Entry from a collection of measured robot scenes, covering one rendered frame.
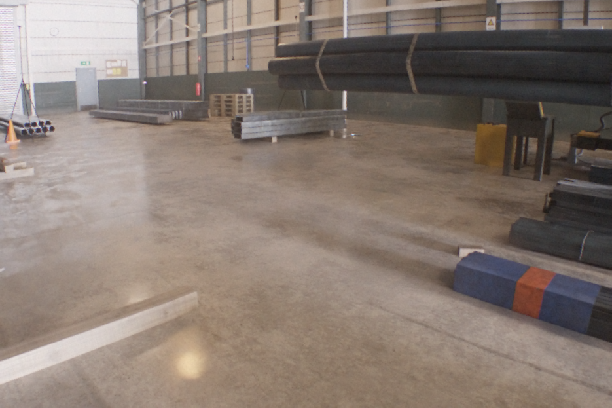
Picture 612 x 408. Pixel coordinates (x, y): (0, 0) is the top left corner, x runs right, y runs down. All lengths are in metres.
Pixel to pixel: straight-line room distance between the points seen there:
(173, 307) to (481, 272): 1.55
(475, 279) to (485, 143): 4.00
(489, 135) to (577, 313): 4.21
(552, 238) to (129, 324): 2.56
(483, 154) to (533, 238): 3.25
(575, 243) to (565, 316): 0.88
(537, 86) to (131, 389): 2.56
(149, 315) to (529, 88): 2.40
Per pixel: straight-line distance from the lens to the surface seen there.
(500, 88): 2.75
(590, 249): 3.02
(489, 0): 10.45
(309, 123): 8.39
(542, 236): 3.06
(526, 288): 2.24
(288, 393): 1.65
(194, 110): 12.40
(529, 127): 5.43
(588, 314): 2.21
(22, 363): 1.95
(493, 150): 6.11
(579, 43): 2.65
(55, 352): 1.96
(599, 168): 3.78
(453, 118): 10.82
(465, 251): 2.86
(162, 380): 1.76
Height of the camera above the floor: 1.09
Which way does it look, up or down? 13 degrees down
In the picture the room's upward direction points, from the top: straight up
